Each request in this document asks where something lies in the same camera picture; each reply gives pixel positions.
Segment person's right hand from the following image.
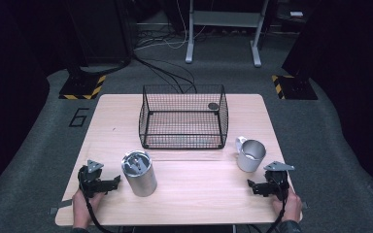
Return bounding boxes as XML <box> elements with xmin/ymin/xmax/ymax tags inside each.
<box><xmin>271</xmin><ymin>185</ymin><xmax>304</xmax><ymax>224</ymax></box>

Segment steel tumbler with lid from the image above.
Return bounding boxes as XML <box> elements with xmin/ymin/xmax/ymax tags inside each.
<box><xmin>120</xmin><ymin>150</ymin><xmax>158</xmax><ymax>198</ymax></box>

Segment black stand base yellow stripes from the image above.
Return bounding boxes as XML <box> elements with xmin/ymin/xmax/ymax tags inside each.
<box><xmin>58</xmin><ymin>66</ymin><xmax>108</xmax><ymax>101</ymax></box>
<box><xmin>270</xmin><ymin>74</ymin><xmax>320</xmax><ymax>101</ymax></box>

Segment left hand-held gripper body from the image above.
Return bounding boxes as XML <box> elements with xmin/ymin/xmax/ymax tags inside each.
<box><xmin>77</xmin><ymin>159</ymin><xmax>112</xmax><ymax>199</ymax></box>

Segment black wire basket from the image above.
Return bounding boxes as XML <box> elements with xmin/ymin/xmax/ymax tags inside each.
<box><xmin>138</xmin><ymin>83</ymin><xmax>230</xmax><ymax>150</ymax></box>

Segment left hand-held gripper black cable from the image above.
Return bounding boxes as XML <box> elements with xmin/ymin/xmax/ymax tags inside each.
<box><xmin>78</xmin><ymin>174</ymin><xmax>119</xmax><ymax>233</ymax></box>

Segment right hand-held gripper black cable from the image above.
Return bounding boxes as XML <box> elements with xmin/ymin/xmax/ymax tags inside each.
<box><xmin>264</xmin><ymin>174</ymin><xmax>289</xmax><ymax>233</ymax></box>

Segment white mug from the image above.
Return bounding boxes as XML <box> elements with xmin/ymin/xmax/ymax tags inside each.
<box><xmin>234</xmin><ymin>135</ymin><xmax>268</xmax><ymax>174</ymax></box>

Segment person's left hand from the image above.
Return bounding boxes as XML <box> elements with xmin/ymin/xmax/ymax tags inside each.
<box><xmin>72</xmin><ymin>188</ymin><xmax>107</xmax><ymax>230</ymax></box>

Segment black floor cables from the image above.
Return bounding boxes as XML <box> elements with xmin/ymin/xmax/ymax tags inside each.
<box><xmin>131</xmin><ymin>52</ymin><xmax>198</xmax><ymax>95</ymax></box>

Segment white metal stand frame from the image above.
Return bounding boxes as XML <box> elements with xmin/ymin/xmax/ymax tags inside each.
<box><xmin>185</xmin><ymin>0</ymin><xmax>270</xmax><ymax>69</ymax></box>

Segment grey tape strip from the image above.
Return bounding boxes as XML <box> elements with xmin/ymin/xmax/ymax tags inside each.
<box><xmin>48</xmin><ymin>198</ymin><xmax>74</xmax><ymax>216</ymax></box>

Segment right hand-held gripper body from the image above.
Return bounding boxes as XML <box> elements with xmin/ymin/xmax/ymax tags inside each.
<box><xmin>262</xmin><ymin>160</ymin><xmax>296</xmax><ymax>201</ymax></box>

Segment white floor cable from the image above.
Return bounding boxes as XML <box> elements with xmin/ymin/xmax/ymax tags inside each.
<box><xmin>135</xmin><ymin>0</ymin><xmax>209</xmax><ymax>51</ymax></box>

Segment hand-held gripper black cable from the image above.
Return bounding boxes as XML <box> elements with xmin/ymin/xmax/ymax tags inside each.
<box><xmin>264</xmin><ymin>174</ymin><xmax>289</xmax><ymax>233</ymax></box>
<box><xmin>78</xmin><ymin>174</ymin><xmax>119</xmax><ymax>233</ymax></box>

